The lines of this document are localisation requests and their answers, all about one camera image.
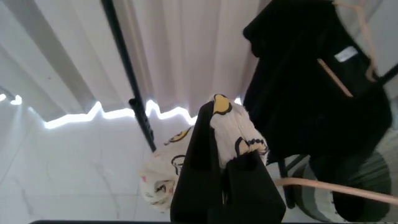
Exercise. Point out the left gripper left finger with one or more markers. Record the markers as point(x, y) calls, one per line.
point(196, 186)

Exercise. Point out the cream printed garment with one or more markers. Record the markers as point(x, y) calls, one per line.
point(230, 130)

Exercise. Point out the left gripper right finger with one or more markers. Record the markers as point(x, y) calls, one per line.
point(252, 193)

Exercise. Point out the pink clothes hanger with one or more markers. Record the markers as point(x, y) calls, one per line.
point(334, 76)
point(342, 188)

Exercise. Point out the white laundry basket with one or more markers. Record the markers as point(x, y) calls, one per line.
point(317, 199)

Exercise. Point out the black clothes rack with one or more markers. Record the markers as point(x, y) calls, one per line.
point(124, 56)

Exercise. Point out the white curtain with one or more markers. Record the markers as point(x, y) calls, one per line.
point(186, 46)

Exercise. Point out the black t-shirt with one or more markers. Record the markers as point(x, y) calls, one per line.
point(295, 109)

